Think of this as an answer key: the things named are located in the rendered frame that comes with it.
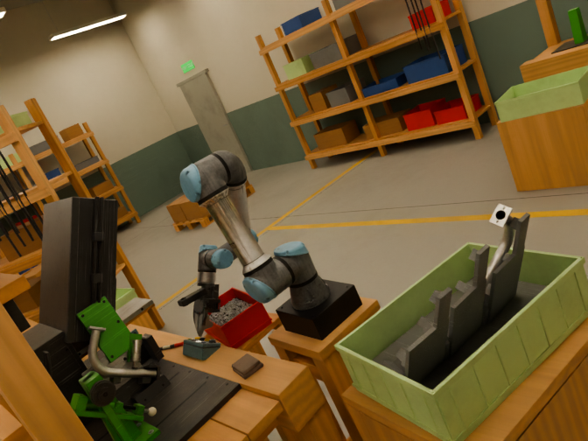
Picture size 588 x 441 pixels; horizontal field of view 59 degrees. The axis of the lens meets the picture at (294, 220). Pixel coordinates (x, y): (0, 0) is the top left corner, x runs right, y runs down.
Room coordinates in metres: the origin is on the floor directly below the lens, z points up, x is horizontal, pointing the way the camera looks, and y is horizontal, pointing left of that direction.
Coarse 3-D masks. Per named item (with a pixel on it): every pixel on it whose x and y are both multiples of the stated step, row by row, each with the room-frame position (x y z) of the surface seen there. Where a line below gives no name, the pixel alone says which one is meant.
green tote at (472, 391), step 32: (544, 256) 1.36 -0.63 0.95; (576, 256) 1.27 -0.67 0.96; (416, 288) 1.52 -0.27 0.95; (576, 288) 1.24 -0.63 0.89; (384, 320) 1.45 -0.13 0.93; (416, 320) 1.50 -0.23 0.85; (512, 320) 1.13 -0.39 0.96; (544, 320) 1.18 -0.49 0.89; (576, 320) 1.22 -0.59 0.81; (352, 352) 1.31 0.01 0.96; (480, 352) 1.08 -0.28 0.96; (512, 352) 1.12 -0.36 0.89; (544, 352) 1.16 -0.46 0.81; (352, 384) 1.38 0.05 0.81; (384, 384) 1.20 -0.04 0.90; (416, 384) 1.06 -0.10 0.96; (448, 384) 1.03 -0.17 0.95; (480, 384) 1.06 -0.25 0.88; (512, 384) 1.10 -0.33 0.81; (416, 416) 1.12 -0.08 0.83; (448, 416) 1.02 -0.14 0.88; (480, 416) 1.05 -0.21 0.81
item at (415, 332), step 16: (528, 288) 1.40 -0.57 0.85; (544, 288) 1.37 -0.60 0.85; (512, 304) 1.36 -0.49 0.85; (432, 320) 1.46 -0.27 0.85; (496, 320) 1.32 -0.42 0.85; (416, 336) 1.42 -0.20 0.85; (480, 336) 1.28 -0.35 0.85; (384, 352) 1.41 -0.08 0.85; (464, 352) 1.25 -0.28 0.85; (448, 368) 1.21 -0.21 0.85; (432, 384) 1.18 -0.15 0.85
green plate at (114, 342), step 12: (84, 312) 1.77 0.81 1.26; (96, 312) 1.79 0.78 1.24; (108, 312) 1.81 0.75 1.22; (84, 324) 1.75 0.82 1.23; (96, 324) 1.77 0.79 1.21; (108, 324) 1.78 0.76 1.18; (120, 324) 1.80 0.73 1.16; (108, 336) 1.76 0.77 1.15; (120, 336) 1.78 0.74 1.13; (108, 348) 1.74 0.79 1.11; (120, 348) 1.75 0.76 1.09
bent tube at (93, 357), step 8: (88, 328) 1.73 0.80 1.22; (96, 328) 1.73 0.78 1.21; (104, 328) 1.73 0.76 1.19; (96, 336) 1.72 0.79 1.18; (96, 344) 1.70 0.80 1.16; (88, 352) 1.69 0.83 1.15; (96, 352) 1.69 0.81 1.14; (96, 360) 1.67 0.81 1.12; (96, 368) 1.66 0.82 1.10; (104, 368) 1.67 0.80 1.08; (112, 368) 1.68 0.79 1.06; (120, 368) 1.70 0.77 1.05; (128, 368) 1.71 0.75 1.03; (112, 376) 1.67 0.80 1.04; (120, 376) 1.68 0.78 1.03; (128, 376) 1.69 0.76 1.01; (136, 376) 1.70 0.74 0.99; (144, 376) 1.71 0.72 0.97; (152, 376) 1.72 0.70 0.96
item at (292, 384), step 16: (160, 336) 2.18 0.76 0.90; (176, 336) 2.10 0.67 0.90; (176, 352) 1.95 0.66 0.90; (224, 352) 1.77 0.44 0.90; (240, 352) 1.72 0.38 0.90; (208, 368) 1.70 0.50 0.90; (224, 368) 1.65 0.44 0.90; (272, 368) 1.51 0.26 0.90; (288, 368) 1.47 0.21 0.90; (304, 368) 1.44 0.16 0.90; (256, 384) 1.47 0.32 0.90; (272, 384) 1.43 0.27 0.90; (288, 384) 1.39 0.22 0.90; (304, 384) 1.42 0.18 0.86; (288, 400) 1.37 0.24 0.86; (304, 400) 1.41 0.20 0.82; (320, 400) 1.44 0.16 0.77; (288, 416) 1.37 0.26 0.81; (304, 416) 1.39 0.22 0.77
